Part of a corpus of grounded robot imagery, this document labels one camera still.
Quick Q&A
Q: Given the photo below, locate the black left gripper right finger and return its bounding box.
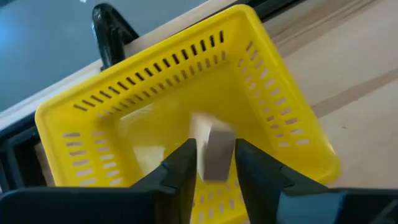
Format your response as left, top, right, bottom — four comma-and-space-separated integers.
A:
234, 138, 330, 224

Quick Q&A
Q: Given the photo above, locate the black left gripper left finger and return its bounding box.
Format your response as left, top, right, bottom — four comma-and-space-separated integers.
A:
129, 138, 198, 224

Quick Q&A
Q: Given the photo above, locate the yellow plastic basket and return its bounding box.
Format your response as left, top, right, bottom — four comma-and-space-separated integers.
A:
34, 3, 342, 224

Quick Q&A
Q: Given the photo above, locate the black table clamp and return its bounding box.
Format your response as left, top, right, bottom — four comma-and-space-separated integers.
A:
91, 2, 140, 71

